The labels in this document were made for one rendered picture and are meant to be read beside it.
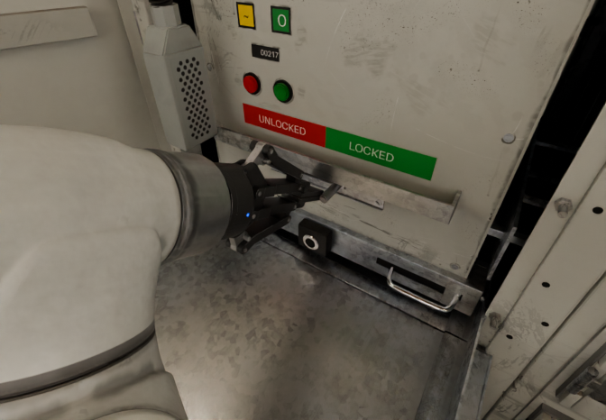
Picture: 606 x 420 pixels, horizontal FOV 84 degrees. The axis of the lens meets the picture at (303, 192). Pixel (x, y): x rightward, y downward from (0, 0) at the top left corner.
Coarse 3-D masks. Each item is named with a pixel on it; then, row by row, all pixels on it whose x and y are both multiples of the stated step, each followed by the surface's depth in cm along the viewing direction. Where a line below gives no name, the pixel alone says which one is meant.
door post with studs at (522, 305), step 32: (576, 160) 30; (576, 192) 32; (544, 224) 35; (576, 224) 33; (544, 256) 37; (576, 256) 34; (512, 288) 41; (544, 288) 38; (576, 288) 36; (512, 320) 43; (544, 320) 40; (512, 352) 46; (480, 416) 57
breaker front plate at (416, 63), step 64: (192, 0) 51; (256, 0) 45; (320, 0) 40; (384, 0) 36; (448, 0) 33; (512, 0) 30; (576, 0) 28; (256, 64) 50; (320, 64) 44; (384, 64) 40; (448, 64) 36; (512, 64) 33; (256, 128) 57; (384, 128) 44; (448, 128) 39; (512, 128) 36; (448, 192) 44; (448, 256) 49
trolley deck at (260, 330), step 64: (192, 256) 63; (256, 256) 63; (192, 320) 52; (256, 320) 52; (320, 320) 52; (384, 320) 52; (192, 384) 45; (256, 384) 45; (320, 384) 45; (384, 384) 45
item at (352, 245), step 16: (288, 224) 64; (320, 224) 59; (336, 224) 58; (336, 240) 59; (352, 240) 57; (368, 240) 55; (352, 256) 59; (368, 256) 56; (384, 256) 54; (400, 256) 52; (384, 272) 56; (400, 272) 54; (416, 272) 52; (432, 272) 50; (448, 272) 50; (480, 272) 50; (416, 288) 54; (432, 288) 52; (464, 288) 49; (480, 288) 48; (464, 304) 50
